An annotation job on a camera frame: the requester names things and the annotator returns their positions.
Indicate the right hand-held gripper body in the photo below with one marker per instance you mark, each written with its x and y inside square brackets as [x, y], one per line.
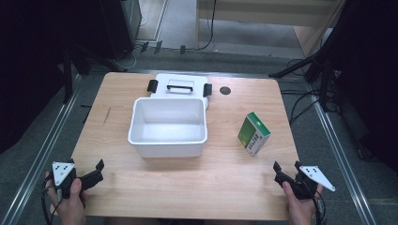
[308, 181]

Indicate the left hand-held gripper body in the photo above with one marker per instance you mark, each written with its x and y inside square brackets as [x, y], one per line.
[62, 172]

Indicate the green and white carton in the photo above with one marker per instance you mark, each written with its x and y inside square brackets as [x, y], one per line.
[254, 134]

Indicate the white plastic storage box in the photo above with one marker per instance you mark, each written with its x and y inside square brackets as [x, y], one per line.
[169, 142]

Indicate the person's right hand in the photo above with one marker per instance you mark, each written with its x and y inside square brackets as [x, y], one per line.
[302, 211]

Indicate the person's left hand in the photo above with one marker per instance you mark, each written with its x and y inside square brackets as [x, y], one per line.
[72, 207]

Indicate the black tripod stand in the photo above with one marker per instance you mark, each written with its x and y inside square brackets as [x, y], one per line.
[325, 81]
[67, 78]

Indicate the round dark table grommet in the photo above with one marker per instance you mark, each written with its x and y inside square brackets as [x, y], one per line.
[225, 90]

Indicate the black curtain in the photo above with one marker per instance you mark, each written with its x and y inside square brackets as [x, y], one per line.
[28, 62]
[372, 78]

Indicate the black cabinet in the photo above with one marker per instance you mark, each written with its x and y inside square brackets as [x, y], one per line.
[120, 28]

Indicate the light wooden shelf unit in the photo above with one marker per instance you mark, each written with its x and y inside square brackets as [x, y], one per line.
[263, 12]

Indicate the metal floor rail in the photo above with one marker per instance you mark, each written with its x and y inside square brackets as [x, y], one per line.
[40, 156]
[341, 165]

